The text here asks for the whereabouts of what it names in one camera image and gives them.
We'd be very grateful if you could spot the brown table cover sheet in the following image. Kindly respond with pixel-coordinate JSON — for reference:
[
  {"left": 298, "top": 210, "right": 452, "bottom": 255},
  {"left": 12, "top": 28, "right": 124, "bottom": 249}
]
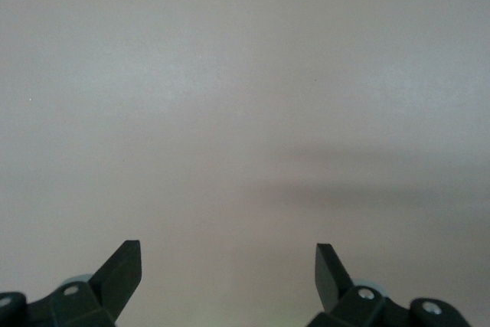
[{"left": 0, "top": 0, "right": 490, "bottom": 327}]

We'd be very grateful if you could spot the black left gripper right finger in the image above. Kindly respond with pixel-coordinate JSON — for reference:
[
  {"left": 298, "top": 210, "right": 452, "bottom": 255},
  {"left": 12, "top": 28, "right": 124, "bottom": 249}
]
[{"left": 308, "top": 242, "right": 471, "bottom": 327}]

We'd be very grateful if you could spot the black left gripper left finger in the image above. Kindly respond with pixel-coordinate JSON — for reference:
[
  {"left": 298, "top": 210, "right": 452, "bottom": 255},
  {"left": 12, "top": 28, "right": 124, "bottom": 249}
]
[{"left": 0, "top": 240, "right": 142, "bottom": 327}]

